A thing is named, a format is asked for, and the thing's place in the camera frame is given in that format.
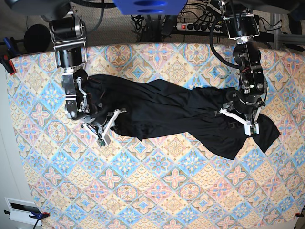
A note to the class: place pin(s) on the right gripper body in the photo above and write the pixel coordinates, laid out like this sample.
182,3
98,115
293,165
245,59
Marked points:
100,125

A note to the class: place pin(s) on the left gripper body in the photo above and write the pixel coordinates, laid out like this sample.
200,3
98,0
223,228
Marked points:
246,113

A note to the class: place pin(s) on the black t-shirt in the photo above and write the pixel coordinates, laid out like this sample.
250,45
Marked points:
160,108

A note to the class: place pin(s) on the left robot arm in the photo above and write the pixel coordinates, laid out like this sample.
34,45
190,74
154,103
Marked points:
241,27

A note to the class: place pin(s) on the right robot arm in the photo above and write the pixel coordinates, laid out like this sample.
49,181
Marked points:
68,34

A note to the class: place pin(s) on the patterned tablecloth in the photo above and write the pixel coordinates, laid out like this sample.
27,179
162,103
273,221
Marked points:
170,182

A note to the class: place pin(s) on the white power strip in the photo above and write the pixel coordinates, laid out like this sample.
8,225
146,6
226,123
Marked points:
183,26

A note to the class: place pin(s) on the blue clamp bottom left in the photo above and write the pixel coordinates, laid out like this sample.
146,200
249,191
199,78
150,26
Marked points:
35,215

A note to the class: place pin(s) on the blue clamp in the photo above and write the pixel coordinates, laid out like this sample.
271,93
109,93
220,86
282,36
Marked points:
35,215
11,43

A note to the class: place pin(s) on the orange clamp bottom right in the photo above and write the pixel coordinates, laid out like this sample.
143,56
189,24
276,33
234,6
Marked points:
300,215

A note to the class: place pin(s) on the white floor outlet box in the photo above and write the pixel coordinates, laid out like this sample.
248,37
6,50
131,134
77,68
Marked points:
20,210

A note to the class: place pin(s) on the black round stool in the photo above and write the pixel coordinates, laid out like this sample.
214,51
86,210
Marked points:
37,38

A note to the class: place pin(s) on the blue clamp top left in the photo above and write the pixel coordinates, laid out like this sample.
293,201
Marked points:
11,43

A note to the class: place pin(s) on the aluminium frame post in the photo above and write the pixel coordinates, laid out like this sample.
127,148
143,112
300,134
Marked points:
283,40

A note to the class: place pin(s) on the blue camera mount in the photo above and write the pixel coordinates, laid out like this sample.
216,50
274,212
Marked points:
150,7

